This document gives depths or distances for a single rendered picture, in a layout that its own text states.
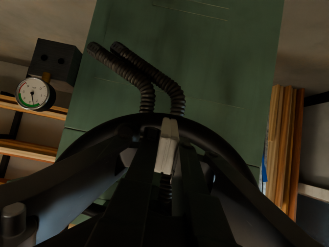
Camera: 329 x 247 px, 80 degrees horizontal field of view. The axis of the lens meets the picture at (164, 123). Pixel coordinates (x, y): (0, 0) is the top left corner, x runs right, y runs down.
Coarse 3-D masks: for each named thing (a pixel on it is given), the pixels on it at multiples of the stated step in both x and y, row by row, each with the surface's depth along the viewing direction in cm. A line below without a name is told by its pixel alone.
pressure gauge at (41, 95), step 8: (24, 80) 37; (32, 80) 37; (40, 80) 37; (48, 80) 40; (16, 88) 37; (24, 88) 37; (32, 88) 37; (40, 88) 37; (48, 88) 37; (16, 96) 36; (24, 96) 37; (40, 96) 37; (48, 96) 37; (24, 104) 37; (32, 104) 37; (40, 104) 37; (48, 104) 38
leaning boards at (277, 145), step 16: (272, 96) 172; (288, 96) 164; (304, 96) 165; (272, 112) 167; (288, 112) 162; (272, 128) 164; (288, 128) 165; (272, 144) 168; (288, 144) 166; (272, 160) 165; (288, 160) 164; (272, 176) 162; (288, 176) 161; (272, 192) 160; (288, 192) 160; (288, 208) 160
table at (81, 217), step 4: (24, 176) 46; (8, 180) 41; (12, 180) 41; (96, 200) 41; (100, 200) 41; (104, 200) 41; (108, 200) 41; (100, 204) 41; (104, 204) 38; (80, 216) 41; (84, 216) 41; (88, 216) 41; (76, 220) 41; (80, 220) 41; (84, 220) 41; (76, 224) 41
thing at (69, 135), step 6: (66, 132) 42; (72, 132) 42; (78, 132) 43; (84, 132) 43; (66, 138) 42; (72, 138) 42; (60, 144) 42; (66, 144) 42; (60, 150) 42; (54, 162) 42; (252, 168) 43; (258, 168) 43; (156, 174) 42; (258, 174) 43; (156, 180) 42; (258, 180) 43
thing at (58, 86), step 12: (36, 48) 41; (48, 48) 41; (60, 48) 41; (72, 48) 41; (36, 60) 40; (48, 60) 40; (60, 60) 40; (72, 60) 41; (36, 72) 40; (48, 72) 40; (60, 72) 40; (72, 72) 42; (60, 84) 44; (72, 84) 43
